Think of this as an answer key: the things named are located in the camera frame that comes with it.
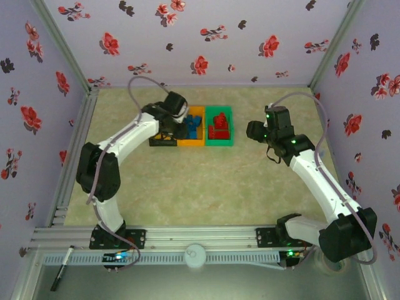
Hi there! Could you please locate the orange plastic bin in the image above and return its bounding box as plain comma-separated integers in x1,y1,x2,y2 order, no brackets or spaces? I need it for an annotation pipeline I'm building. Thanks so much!
177,105,207,147

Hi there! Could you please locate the black plastic bin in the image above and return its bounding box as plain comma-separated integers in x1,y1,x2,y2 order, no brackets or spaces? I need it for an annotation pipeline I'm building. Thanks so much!
148,124,179,147

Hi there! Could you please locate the green plastic bin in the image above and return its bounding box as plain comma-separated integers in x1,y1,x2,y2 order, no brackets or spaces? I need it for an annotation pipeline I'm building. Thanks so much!
204,105,234,147

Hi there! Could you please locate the black controller board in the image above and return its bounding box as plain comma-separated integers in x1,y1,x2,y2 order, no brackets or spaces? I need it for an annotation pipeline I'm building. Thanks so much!
102,251,134,272
279,249,306,270

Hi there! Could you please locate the white round knob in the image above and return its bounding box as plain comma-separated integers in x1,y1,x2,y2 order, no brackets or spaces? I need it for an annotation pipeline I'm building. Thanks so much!
184,242,207,269

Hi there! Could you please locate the clear tape roll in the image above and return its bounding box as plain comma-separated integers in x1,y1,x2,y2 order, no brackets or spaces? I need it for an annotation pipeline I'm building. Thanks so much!
314,249,351,278

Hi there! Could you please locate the black marker pen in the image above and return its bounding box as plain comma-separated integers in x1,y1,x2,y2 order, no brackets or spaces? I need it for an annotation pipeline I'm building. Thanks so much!
50,246,76,292

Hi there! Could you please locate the grey left arm cable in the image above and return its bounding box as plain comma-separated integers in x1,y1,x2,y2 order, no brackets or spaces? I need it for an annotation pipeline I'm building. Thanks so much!
86,76,173,271

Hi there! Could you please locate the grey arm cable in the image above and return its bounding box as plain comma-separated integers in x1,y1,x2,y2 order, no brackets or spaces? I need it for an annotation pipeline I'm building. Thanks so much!
269,92,378,266
86,76,173,271

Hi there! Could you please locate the grey right arm cable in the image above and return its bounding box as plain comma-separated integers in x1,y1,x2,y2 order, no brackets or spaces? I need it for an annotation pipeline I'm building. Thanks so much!
269,92,378,266

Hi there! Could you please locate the aluminium side rail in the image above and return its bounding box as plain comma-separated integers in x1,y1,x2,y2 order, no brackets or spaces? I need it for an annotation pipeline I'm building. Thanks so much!
46,87,100,226

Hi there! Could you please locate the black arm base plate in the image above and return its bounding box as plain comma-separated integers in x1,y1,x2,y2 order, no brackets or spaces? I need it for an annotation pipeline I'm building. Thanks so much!
89,228,148,250
255,227,314,248

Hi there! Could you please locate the long aluminium base rail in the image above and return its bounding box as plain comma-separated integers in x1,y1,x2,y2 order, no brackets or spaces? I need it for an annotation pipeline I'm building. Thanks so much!
30,223,373,250

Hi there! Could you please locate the aluminium corner post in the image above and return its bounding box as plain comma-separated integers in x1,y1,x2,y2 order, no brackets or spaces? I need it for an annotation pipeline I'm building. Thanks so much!
29,0,94,93
307,0,367,91

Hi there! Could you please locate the white slotted cable duct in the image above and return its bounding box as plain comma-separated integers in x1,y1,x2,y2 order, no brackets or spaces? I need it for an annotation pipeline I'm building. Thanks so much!
41,252,281,267

